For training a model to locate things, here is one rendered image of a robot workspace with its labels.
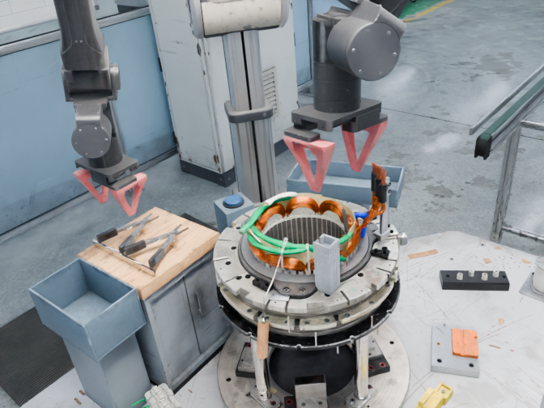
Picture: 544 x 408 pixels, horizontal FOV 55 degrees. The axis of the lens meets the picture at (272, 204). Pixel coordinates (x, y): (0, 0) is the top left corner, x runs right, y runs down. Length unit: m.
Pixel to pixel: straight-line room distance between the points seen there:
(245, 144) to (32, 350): 1.57
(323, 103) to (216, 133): 2.59
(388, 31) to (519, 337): 0.84
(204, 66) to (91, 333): 2.31
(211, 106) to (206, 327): 2.16
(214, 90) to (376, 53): 2.58
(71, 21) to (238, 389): 0.72
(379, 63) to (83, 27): 0.44
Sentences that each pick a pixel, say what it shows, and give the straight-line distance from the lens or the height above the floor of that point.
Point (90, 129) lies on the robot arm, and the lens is 0.84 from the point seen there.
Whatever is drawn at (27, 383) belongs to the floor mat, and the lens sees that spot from 2.42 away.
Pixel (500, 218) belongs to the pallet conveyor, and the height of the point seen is 0.20.
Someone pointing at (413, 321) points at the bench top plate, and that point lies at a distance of 1.23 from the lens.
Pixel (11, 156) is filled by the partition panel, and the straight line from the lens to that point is 3.08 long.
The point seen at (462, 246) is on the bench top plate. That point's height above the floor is 0.78.
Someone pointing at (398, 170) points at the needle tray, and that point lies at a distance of 1.22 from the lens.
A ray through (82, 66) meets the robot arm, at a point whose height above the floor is 1.42.
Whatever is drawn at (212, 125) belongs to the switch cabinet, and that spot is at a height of 0.43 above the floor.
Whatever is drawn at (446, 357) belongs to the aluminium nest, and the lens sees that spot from 1.14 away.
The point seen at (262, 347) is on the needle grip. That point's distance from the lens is 0.84.
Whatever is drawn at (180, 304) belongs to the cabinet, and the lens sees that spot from 1.03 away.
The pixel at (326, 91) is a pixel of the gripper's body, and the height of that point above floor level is 1.42.
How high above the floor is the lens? 1.64
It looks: 32 degrees down
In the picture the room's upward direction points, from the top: 6 degrees counter-clockwise
